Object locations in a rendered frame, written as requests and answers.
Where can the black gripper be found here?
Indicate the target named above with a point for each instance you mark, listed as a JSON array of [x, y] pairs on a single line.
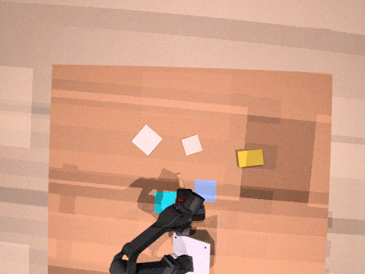
[[183, 194]]

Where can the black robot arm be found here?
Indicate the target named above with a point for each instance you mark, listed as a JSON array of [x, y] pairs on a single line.
[[169, 220]]

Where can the light wooden plank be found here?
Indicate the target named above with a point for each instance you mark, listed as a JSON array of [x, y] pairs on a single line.
[[180, 181]]

